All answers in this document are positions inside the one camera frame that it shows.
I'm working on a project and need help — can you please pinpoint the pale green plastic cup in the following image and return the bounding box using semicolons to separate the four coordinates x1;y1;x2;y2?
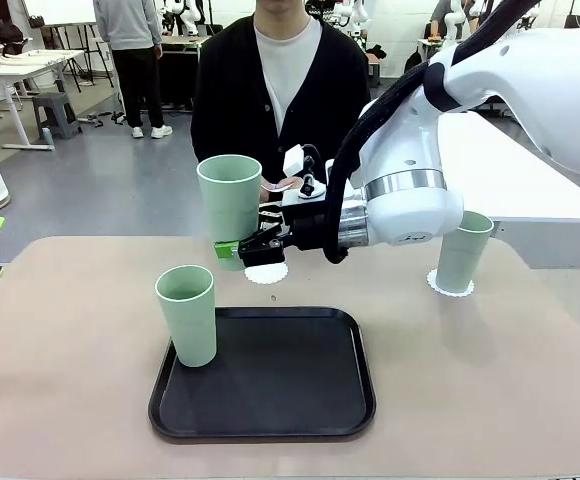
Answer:
196;155;263;272
437;210;495;294
154;265;218;369

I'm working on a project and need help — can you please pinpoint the grey plastic step stool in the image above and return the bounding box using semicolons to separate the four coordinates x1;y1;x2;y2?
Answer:
32;92;82;140

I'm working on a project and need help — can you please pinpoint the person in black cardigan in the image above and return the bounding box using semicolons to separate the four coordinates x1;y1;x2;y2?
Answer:
190;0;372;221

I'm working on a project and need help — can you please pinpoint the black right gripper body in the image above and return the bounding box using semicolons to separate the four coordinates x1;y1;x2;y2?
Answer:
285;213;332;251

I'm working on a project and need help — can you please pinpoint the black braided cable sleeve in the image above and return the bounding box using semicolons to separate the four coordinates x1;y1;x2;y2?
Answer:
323;0;541;264

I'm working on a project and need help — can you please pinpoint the large white table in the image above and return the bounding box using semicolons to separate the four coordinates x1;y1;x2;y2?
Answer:
434;112;580;271

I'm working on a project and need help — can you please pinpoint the white desk with metal legs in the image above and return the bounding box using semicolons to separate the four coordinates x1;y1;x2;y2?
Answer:
0;48;86;151

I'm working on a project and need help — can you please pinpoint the black plastic serving tray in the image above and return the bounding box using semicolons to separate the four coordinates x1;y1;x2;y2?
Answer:
148;306;377;444

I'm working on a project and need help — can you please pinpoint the wooden-top desk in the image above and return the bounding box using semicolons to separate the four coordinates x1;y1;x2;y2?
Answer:
364;52;382;89

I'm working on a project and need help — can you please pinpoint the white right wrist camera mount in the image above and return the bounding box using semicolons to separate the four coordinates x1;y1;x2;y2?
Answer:
282;143;330;202

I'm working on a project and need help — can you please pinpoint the person in grey hoodie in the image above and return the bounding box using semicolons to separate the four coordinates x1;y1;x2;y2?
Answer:
93;0;174;140

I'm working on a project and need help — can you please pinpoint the black backpack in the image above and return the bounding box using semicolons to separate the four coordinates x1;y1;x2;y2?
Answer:
403;47;424;76

